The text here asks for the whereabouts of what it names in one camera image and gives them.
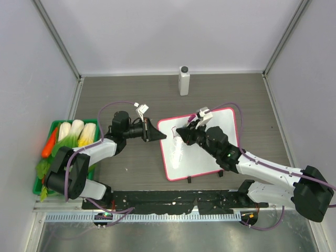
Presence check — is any orange toy carrot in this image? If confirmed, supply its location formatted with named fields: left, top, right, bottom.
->
left=41, top=128, right=58, bottom=159

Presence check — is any white slotted cable duct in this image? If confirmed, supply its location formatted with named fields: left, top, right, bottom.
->
left=45, top=211, right=241, bottom=223

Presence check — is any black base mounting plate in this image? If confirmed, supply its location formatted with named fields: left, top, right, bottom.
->
left=94, top=190, right=268, bottom=215

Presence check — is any white toy cabbage left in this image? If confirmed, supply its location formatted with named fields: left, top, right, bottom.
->
left=58, top=122, right=71, bottom=142

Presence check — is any green leafy toy vegetable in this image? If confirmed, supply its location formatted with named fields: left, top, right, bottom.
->
left=35, top=133, right=79, bottom=180

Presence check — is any purple capped marker pen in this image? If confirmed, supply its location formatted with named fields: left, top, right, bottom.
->
left=173, top=113, right=196, bottom=138

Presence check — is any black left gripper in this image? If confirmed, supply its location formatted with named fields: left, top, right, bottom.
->
left=123, top=118, right=166, bottom=142

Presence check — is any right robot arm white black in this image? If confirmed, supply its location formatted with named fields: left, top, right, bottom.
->
left=176, top=123, right=335, bottom=223

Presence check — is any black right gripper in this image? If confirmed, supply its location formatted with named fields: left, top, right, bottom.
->
left=177, top=119, right=219, bottom=158

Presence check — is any pink framed whiteboard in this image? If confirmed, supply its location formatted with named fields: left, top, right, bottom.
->
left=157, top=107, right=239, bottom=182

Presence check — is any white green toy cabbage middle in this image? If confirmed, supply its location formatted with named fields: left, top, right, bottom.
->
left=68, top=120, right=84, bottom=140

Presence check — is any white bottle black cap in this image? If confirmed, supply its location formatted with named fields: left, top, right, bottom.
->
left=178, top=66, right=190, bottom=96

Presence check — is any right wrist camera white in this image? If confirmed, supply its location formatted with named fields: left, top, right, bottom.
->
left=195, top=107, right=213, bottom=129

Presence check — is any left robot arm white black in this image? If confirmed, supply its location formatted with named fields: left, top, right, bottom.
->
left=44, top=111, right=166, bottom=209

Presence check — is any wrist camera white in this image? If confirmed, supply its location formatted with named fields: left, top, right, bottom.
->
left=195, top=107, right=213, bottom=129
left=134, top=102, right=149, bottom=122

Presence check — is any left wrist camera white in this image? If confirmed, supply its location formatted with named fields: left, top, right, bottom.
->
left=134, top=102, right=149, bottom=122

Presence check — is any yellow white toy cabbage right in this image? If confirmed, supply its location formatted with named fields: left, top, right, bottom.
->
left=77, top=123, right=96, bottom=148

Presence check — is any green plastic tray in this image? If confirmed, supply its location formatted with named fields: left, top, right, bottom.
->
left=33, top=119, right=100, bottom=195

